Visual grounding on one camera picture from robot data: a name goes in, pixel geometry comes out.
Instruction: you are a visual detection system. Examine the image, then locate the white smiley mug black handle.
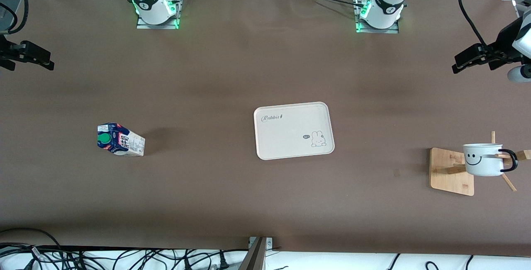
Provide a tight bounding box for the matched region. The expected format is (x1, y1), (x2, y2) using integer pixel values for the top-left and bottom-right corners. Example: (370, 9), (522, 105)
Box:
(463, 143), (519, 177)

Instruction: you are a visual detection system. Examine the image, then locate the blue milk carton green cap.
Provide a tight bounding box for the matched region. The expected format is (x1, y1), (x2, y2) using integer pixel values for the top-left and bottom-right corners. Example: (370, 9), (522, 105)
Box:
(97, 122), (146, 157)

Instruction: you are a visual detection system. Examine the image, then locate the cream rabbit print tray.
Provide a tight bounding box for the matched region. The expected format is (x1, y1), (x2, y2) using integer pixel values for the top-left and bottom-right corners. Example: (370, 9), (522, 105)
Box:
(253, 102), (335, 161)

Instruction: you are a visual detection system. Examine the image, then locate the wooden mug tree stand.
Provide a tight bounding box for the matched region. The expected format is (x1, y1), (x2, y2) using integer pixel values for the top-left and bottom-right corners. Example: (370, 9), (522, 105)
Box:
(430, 131), (531, 197)

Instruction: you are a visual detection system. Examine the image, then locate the aluminium profile beam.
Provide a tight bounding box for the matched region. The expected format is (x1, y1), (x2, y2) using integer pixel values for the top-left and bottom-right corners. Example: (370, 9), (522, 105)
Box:
(239, 236), (273, 270)

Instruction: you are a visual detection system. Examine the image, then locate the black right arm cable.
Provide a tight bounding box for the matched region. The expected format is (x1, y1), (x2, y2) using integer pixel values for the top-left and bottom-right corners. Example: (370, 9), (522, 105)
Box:
(0, 0), (29, 35)

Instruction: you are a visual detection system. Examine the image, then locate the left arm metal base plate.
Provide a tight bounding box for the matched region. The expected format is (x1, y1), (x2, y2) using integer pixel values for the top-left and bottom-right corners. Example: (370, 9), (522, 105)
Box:
(355, 0), (399, 34)

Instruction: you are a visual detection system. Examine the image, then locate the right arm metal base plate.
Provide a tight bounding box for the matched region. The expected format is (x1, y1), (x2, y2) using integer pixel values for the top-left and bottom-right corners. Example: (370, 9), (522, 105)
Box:
(136, 0), (181, 30)

